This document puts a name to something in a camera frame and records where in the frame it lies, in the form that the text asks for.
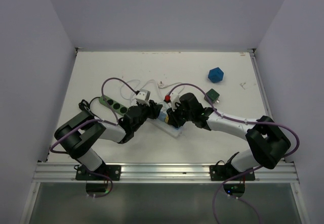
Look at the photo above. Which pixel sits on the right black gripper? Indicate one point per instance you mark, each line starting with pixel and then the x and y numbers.
pixel 173 120

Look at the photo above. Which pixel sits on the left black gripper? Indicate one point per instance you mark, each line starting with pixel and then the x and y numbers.
pixel 154 109

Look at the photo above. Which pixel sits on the white power strip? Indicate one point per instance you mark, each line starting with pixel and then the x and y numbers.
pixel 174 132

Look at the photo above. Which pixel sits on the green power strip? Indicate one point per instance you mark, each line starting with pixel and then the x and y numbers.
pixel 115 106

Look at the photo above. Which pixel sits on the dark green plug adapter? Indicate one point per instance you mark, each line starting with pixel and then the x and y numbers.
pixel 212 96

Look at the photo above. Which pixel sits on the blue plug adapter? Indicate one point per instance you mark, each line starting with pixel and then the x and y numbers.
pixel 215 75

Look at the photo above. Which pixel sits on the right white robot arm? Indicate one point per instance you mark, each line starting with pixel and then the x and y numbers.
pixel 206 118

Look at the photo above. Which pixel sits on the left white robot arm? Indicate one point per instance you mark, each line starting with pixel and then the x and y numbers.
pixel 76 137

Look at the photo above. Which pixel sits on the blue plug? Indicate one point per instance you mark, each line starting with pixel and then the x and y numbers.
pixel 162 116

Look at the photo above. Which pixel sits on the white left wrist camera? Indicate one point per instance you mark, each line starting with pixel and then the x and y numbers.
pixel 142 97

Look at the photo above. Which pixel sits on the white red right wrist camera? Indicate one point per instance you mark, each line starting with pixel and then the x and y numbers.
pixel 173 99

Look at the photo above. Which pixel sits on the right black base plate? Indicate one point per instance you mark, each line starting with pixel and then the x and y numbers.
pixel 221 171

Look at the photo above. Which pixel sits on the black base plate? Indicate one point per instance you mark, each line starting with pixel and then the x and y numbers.
pixel 111 172
pixel 221 171

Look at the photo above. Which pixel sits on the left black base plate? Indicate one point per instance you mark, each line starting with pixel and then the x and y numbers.
pixel 111 172

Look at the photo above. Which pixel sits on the aluminium right side rail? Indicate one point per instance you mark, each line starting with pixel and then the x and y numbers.
pixel 260 82

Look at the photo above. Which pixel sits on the aluminium rail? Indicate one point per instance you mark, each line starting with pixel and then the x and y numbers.
pixel 260 82
pixel 170 173

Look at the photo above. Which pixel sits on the aluminium front rail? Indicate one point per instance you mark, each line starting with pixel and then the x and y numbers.
pixel 170 173

